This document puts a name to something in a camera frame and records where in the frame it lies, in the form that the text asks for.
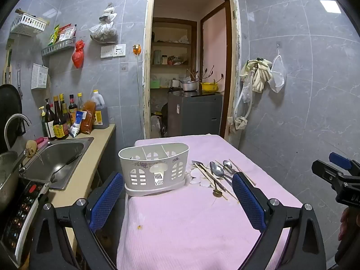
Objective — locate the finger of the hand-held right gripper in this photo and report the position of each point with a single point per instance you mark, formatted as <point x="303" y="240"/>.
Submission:
<point x="340" y="159"/>
<point x="323" y="170"/>

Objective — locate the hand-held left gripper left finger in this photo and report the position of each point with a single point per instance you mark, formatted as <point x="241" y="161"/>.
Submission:
<point x="108" y="199"/>

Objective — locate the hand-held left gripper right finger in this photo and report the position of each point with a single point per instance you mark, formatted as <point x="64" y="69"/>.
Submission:
<point x="247" y="199"/>

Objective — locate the small metal spoon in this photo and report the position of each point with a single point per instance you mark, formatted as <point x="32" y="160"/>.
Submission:
<point x="227" y="163"/>

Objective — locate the large metal spoon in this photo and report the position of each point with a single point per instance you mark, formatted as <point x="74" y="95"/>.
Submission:
<point x="217" y="169"/>

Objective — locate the white plastic utensil caddy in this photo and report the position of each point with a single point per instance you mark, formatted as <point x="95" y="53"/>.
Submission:
<point x="153" y="168"/>

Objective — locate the metal fork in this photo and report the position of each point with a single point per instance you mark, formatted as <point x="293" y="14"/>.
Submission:
<point x="197" y="163"/>

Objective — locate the person's right hand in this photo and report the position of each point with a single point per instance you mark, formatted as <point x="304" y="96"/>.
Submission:
<point x="343" y="222"/>

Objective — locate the beige kitchen counter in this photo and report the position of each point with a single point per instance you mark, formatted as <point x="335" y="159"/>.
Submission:
<point x="84" y="168"/>

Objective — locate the black ladle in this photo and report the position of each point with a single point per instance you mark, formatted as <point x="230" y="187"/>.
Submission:
<point x="67" y="161"/>

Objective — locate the stainless steel sink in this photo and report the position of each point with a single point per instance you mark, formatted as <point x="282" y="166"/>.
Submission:
<point x="56" y="157"/>

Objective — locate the pink table cloth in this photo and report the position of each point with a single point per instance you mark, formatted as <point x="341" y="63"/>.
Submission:
<point x="182" y="230"/>

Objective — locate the knotted cream cloth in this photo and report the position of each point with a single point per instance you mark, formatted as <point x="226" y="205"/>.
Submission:
<point x="239" y="122"/>

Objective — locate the blue white packet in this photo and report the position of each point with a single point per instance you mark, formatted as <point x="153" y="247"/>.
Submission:
<point x="77" y="123"/>

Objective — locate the dark sauce bottle yellow label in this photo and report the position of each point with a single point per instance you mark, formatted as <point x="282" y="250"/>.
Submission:
<point x="60" y="126"/>

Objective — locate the induction cooker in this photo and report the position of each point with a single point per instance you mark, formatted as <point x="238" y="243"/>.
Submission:
<point x="22" y="216"/>

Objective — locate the large cooking oil jug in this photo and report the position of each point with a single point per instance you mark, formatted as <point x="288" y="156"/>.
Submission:
<point x="99" y="109"/>

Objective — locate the yellow loofah sponge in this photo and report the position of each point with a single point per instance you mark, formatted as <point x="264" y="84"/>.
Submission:
<point x="31" y="147"/>

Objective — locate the red cap sauce bottle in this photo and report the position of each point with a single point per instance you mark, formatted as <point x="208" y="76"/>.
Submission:
<point x="72" y="109"/>

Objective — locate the grey refrigerator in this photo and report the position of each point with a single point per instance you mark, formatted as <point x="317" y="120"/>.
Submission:
<point x="197" y="115"/>

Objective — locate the yellow cap sauce bottle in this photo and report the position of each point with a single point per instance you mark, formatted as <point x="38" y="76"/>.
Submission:
<point x="65" y="109"/>

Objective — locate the yellow cap clear bottle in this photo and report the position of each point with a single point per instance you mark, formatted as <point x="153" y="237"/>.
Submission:
<point x="80" y="102"/>

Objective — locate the metal wok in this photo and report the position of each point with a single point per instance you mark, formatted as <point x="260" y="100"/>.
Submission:
<point x="7" y="174"/>

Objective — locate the white mesh bag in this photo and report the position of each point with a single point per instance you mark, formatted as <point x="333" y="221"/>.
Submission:
<point x="278" y="73"/>

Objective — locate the clear plastic bag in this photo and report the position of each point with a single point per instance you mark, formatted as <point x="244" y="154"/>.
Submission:
<point x="247" y="91"/>

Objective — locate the cream rubber gloves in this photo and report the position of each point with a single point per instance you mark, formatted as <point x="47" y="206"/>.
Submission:
<point x="260" y="73"/>

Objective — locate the yellow pot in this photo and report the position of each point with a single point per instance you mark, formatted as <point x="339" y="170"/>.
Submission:
<point x="210" y="87"/>

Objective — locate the chrome faucet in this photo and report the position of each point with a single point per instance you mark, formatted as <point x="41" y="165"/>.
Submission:
<point x="17" y="117"/>

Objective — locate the green box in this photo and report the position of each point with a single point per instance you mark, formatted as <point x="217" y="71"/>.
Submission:
<point x="155" y="84"/>

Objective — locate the aluminium pot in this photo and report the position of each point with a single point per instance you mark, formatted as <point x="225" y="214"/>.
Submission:
<point x="189" y="85"/>

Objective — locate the black frying pan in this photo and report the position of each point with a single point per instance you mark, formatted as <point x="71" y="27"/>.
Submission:
<point x="9" y="109"/>

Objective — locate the metal peeler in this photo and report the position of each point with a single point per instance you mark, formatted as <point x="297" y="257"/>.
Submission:
<point x="19" y="81"/>

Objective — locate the red plastic bag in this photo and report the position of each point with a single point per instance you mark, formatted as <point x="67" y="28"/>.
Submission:
<point x="78" y="54"/>

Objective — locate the white jar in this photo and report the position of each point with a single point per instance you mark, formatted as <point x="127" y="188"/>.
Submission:
<point x="164" y="59"/>

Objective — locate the wooden shelf unit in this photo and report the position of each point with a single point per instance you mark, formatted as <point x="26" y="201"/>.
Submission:
<point x="171" y="43"/>

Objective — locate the clear bag of dried goods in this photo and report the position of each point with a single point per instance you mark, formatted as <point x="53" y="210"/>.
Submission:
<point x="104" y="31"/>

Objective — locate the bunch of seasoning packets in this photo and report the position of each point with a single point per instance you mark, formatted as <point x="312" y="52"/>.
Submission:
<point x="63" y="33"/>

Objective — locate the white wall utensil box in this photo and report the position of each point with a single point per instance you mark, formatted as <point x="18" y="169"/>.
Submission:
<point x="39" y="76"/>

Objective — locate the wooden door frame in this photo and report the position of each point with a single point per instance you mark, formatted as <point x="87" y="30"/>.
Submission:
<point x="146" y="62"/>

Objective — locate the white wall switch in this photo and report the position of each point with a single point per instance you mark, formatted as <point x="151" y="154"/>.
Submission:
<point x="107" y="51"/>

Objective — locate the white wall socket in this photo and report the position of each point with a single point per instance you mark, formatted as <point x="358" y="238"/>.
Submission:
<point x="119" y="50"/>

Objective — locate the grey wall shelf rack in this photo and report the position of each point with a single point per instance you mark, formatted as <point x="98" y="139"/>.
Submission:
<point x="57" y="47"/>

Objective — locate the white wall basket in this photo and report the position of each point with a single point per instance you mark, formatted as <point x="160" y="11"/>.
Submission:
<point x="28" y="24"/>

